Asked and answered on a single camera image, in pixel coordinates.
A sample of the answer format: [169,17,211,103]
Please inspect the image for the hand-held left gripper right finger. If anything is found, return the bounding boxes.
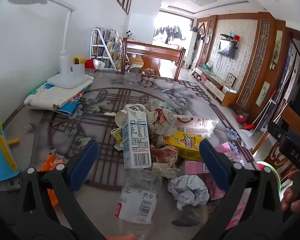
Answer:
[187,139,294,240]

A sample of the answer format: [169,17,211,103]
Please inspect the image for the low television cabinet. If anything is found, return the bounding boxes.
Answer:
[190,64,241,107]

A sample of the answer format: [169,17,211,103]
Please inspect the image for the yellow snack box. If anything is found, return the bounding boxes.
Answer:
[163,130,205,162]

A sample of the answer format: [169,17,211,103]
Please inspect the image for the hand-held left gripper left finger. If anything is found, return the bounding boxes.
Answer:
[5,140,108,240]

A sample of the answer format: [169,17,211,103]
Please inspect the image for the pink white wrapper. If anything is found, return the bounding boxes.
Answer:
[214,142,244,164]

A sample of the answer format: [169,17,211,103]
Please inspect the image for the blue picture book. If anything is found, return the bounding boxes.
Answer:
[55,90,86,117]

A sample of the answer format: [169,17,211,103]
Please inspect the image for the yellow round object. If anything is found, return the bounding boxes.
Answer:
[73,55,87,66]

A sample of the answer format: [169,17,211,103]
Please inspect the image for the clear plastic bottle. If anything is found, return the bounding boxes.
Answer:
[114,169,165,238]

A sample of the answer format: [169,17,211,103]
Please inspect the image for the brown paper bag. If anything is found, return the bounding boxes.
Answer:
[146,107,180,179]

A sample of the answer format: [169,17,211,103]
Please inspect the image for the white blue milk carton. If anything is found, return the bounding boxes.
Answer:
[121,110,152,170]

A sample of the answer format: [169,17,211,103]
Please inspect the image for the framed star picture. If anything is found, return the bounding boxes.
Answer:
[226,72,237,87]

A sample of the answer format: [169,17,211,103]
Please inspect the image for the person's right hand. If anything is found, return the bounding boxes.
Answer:
[281,170,300,213]

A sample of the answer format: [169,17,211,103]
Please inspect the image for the wall television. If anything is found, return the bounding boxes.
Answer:
[218,40,237,59]

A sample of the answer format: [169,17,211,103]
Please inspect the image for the blue plastic phone stand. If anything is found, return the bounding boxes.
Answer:
[0,86,21,184]

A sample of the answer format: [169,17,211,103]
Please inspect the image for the blue white snack packet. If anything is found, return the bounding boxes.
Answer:
[150,101,175,112]

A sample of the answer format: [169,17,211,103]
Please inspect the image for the white bookshelf with books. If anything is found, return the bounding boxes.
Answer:
[90,27,123,71]

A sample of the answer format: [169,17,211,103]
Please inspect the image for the red floor bin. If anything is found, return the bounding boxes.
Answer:
[236,109,250,124]

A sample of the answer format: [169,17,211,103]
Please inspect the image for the hanging clothes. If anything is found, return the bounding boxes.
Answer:
[153,24,191,43]

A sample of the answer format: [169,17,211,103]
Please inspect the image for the white pink printed bag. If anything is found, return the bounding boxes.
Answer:
[174,114,219,139]

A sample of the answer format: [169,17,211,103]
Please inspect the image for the white desk lamp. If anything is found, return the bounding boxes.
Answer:
[7,0,94,89]

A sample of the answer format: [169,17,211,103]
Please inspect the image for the orange plastic wrapper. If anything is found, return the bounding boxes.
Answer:
[38,153,67,206]

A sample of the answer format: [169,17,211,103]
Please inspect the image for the red dustpan with broom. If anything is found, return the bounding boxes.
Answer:
[242,89,278,137]

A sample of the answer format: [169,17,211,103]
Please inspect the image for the white paper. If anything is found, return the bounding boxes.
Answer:
[168,174,211,211]

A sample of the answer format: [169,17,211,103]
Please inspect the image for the white worn booklet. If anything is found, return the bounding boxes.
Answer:
[24,82,91,111]

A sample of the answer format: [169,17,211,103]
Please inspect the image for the green book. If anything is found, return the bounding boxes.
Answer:
[27,73,61,97]

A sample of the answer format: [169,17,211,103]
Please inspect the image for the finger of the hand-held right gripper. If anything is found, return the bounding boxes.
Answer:
[267,122,289,143]

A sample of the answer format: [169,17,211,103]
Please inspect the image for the red basin green rim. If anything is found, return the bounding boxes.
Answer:
[255,161,282,198]

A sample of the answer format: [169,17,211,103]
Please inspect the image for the carved wooden chair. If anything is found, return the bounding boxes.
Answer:
[263,105,300,188]

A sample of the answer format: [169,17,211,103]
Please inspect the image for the torn white paper cup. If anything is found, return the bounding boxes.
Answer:
[114,103,151,128]

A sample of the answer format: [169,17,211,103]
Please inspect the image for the bamboo painting panel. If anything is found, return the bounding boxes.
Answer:
[255,81,271,106]

